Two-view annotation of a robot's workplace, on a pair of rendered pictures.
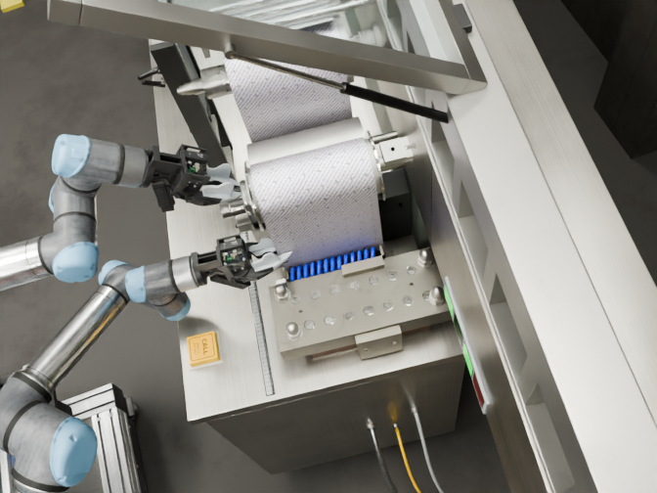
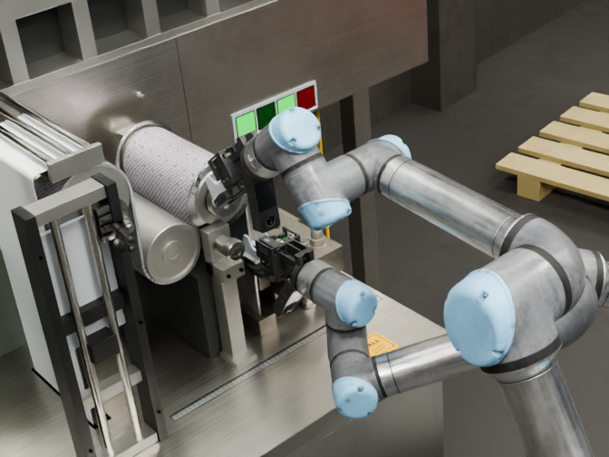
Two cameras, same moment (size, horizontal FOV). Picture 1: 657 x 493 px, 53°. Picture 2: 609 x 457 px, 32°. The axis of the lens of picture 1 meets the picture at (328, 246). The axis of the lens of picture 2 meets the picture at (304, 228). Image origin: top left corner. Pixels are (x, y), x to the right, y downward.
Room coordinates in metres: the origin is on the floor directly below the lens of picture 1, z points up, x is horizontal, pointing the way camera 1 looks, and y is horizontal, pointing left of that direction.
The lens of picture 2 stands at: (1.76, 1.56, 2.20)
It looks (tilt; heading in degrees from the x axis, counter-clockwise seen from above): 31 degrees down; 231
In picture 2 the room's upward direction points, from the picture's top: 6 degrees counter-clockwise
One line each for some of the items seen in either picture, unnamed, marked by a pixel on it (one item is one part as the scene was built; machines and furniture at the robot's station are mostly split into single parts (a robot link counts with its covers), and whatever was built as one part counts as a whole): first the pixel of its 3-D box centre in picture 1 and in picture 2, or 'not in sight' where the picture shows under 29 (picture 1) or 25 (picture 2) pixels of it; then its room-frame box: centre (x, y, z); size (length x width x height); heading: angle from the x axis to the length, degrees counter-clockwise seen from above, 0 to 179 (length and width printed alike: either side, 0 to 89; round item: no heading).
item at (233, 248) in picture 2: (226, 208); (234, 248); (0.82, 0.19, 1.18); 0.04 x 0.02 x 0.04; 178
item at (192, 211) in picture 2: (254, 196); (219, 195); (0.78, 0.12, 1.25); 0.15 x 0.01 x 0.15; 178
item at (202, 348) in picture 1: (202, 348); (374, 350); (0.63, 0.35, 0.91); 0.07 x 0.07 x 0.02; 88
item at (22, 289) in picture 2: not in sight; (32, 272); (1.11, -0.05, 1.17); 0.34 x 0.05 x 0.54; 88
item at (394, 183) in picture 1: (341, 219); (172, 280); (0.82, -0.05, 1.00); 0.33 x 0.07 x 0.20; 88
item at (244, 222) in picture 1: (255, 232); (230, 296); (0.82, 0.16, 1.05); 0.06 x 0.05 x 0.31; 88
